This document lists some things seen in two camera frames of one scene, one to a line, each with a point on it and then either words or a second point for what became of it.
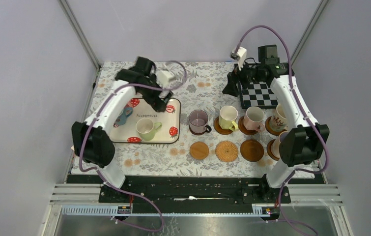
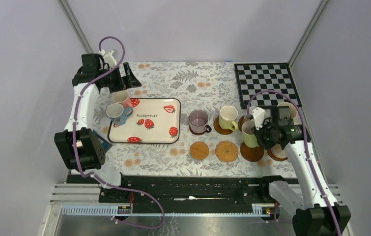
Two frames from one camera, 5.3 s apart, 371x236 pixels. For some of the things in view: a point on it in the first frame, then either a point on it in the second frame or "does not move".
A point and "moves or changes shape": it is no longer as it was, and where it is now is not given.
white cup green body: x=146 y=129 -> x=249 y=137
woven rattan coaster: x=226 y=151 does not move
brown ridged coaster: x=269 y=152 does not move
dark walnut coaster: x=200 y=133 does not move
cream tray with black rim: x=168 y=132 does not move
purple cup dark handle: x=198 y=120 does not move
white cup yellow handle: x=228 y=115 does not move
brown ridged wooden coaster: x=251 y=150 does not move
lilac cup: x=282 y=135 moves or changes shape
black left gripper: x=158 y=104 -> x=125 y=82
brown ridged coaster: x=219 y=129 does not move
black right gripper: x=230 y=88 -> x=265 y=145
